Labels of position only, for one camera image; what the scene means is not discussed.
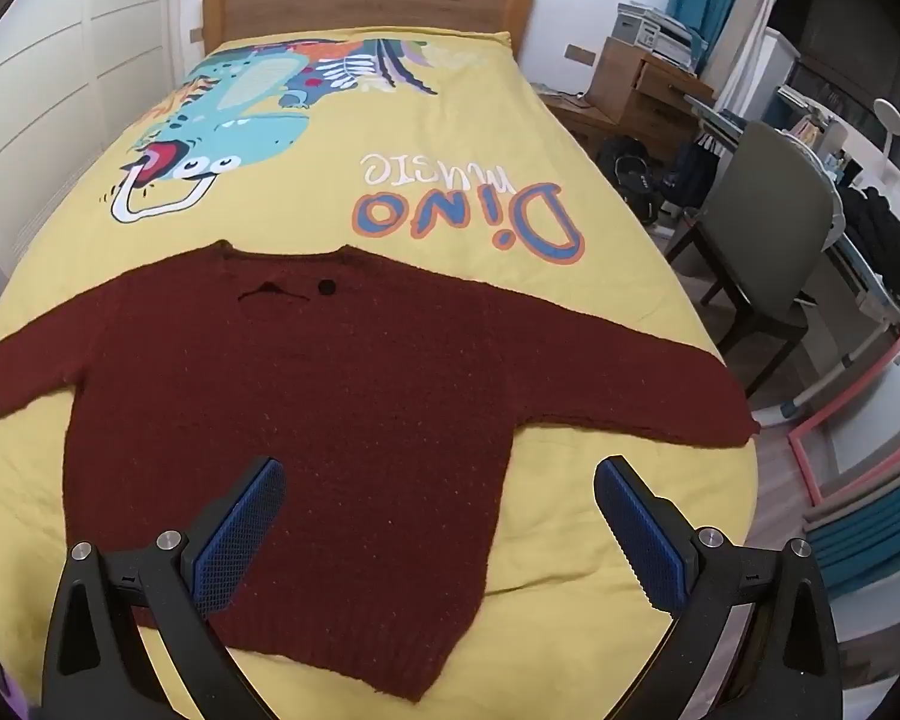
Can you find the dark red knit sweater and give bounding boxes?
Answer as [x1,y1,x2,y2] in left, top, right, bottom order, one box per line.
[0,242,756,702]

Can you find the teal folded mat stack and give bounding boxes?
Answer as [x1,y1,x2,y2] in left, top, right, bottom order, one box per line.
[805,467,900,600]

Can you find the pink framed mirror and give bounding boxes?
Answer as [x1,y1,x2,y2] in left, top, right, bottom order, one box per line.
[787,335,900,507]

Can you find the white wardrobe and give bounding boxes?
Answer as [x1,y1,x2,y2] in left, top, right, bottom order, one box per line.
[0,0,172,271]

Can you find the white desk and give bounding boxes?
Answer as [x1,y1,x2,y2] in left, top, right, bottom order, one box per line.
[667,96,900,427]

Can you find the grey desk chair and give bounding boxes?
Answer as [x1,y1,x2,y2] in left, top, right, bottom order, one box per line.
[665,122,839,395]

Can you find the black backpack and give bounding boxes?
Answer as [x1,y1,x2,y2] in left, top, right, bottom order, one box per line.
[596,135,660,226]

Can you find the yellow dinosaur bedspread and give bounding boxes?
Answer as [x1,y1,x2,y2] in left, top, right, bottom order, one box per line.
[0,32,756,718]

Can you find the white desk lamp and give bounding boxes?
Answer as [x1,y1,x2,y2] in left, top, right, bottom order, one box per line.
[873,98,900,177]

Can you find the wooden nightstand cabinet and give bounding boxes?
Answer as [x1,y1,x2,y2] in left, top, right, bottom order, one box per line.
[541,37,715,163]

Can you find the wooden headboard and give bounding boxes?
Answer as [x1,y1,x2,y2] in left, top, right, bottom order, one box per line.
[203,0,533,52]

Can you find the grey storage box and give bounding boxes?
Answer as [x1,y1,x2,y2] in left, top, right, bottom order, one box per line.
[611,4,692,65]

